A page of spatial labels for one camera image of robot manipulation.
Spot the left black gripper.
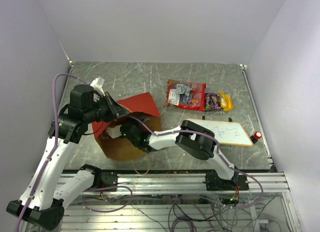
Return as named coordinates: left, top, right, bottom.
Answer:
left=84, top=91, right=130, bottom=123

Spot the red paper bag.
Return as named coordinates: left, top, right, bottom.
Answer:
left=92, top=92, right=163, bottom=175

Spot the silver green snack wrapper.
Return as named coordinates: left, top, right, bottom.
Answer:
left=176, top=83, right=193, bottom=97

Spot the red candy bag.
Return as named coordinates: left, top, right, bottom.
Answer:
left=164, top=79, right=206, bottom=112

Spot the brown purple chocolate pack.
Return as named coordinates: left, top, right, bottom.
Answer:
left=204, top=93, right=223, bottom=112

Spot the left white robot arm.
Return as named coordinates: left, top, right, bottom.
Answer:
left=6, top=84, right=130, bottom=231

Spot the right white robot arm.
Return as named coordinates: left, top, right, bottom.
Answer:
left=120, top=117, right=239, bottom=190

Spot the small whiteboard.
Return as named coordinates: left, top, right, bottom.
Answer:
left=188, top=118, right=253, bottom=147

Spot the red emergency stop button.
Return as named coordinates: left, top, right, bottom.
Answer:
left=250, top=131, right=263, bottom=144

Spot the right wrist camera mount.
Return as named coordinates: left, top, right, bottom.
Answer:
left=105, top=125, right=122, bottom=139

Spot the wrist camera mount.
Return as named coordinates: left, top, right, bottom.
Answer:
left=105, top=125, right=122, bottom=139
left=90, top=76, right=106, bottom=97

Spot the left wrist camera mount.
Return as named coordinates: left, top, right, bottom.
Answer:
left=90, top=76, right=106, bottom=97

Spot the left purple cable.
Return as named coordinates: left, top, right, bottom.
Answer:
left=14, top=72, right=91, bottom=232

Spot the purple cable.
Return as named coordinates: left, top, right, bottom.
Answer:
left=14, top=72, right=91, bottom=232
left=127, top=115, right=265, bottom=210

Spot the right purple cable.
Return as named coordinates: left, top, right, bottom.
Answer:
left=127, top=115, right=265, bottom=210

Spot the aluminium rail frame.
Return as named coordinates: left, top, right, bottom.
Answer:
left=22, top=170, right=301, bottom=232

